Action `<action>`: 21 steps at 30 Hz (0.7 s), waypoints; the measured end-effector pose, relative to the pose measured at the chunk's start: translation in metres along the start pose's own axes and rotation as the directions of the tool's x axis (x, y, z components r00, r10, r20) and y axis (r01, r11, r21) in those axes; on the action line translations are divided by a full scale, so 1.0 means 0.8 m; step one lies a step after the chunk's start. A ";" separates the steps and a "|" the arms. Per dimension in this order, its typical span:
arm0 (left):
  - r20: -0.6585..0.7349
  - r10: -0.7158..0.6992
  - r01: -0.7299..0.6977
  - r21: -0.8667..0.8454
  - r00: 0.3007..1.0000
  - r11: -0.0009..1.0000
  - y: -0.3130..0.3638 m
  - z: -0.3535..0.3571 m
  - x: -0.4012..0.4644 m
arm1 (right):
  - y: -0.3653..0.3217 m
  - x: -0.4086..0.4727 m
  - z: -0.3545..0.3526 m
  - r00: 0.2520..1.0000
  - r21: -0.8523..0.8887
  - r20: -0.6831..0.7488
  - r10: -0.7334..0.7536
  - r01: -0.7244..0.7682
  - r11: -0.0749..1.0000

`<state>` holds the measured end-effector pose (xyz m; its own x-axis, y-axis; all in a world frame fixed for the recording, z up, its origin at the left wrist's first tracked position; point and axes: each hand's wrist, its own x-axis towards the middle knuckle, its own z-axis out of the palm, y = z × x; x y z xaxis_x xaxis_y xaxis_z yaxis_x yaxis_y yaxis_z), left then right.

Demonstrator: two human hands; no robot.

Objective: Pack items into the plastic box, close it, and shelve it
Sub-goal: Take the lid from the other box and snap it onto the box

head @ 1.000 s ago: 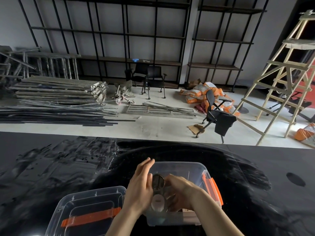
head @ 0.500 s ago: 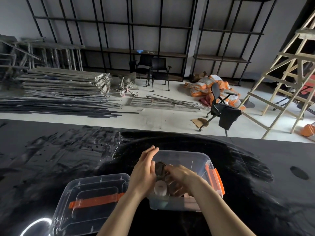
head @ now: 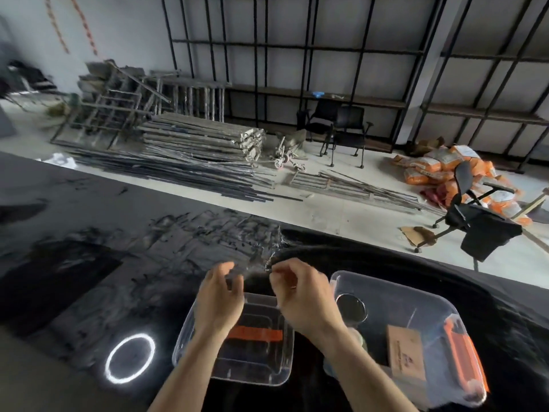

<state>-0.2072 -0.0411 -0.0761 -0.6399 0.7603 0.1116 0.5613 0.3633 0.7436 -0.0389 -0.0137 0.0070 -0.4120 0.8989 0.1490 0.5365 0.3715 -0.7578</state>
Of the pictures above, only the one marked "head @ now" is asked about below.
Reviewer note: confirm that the black garment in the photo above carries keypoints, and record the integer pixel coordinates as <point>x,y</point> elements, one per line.
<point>489,235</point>

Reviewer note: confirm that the flat brown cardboard piece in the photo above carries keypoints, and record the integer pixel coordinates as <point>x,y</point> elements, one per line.
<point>418,235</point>

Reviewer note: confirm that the brown cardboard box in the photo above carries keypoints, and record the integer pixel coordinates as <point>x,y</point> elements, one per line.
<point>424,146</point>

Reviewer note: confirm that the clear plastic storage box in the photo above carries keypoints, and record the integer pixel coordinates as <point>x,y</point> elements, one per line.
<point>407,304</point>

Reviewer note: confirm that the person's left hand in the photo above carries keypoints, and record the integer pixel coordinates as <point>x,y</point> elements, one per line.
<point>218,300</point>

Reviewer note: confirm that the pile of orange sacks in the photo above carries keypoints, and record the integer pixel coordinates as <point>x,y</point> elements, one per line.
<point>429,165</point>

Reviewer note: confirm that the white crumpled plastic bag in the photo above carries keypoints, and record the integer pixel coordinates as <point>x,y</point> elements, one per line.
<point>60,160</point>

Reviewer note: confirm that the brown cardboard packet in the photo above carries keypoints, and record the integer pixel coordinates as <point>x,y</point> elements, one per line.
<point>405,351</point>

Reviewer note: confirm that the person's left forearm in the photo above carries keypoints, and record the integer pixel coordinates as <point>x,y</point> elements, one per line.
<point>188,377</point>

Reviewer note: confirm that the person's right forearm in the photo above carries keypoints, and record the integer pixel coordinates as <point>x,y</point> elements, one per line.
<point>364,377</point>

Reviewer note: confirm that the scaffold caster wheels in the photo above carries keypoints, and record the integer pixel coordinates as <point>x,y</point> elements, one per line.
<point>281,160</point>

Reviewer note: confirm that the person's right hand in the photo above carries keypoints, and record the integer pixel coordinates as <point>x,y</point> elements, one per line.
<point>306,300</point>

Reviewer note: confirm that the black metal shelving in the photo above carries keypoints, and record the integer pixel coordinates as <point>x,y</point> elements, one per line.
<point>364,99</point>

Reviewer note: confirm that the grey scaffold frames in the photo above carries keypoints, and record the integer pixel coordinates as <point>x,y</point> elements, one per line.
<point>188,81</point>

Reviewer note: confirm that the black office swivel chair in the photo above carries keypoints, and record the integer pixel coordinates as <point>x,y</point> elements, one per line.
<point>463,178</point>

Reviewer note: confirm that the stack of grey metal planks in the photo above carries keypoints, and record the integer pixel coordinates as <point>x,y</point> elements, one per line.
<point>193,132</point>

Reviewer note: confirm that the pile of black metal rods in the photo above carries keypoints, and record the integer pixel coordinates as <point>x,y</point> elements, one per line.
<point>171,171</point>

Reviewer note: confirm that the flat metal grid frame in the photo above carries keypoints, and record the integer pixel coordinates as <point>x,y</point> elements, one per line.
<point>343,186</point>

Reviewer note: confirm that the grey dusty bag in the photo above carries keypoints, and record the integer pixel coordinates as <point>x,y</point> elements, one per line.
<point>296,141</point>

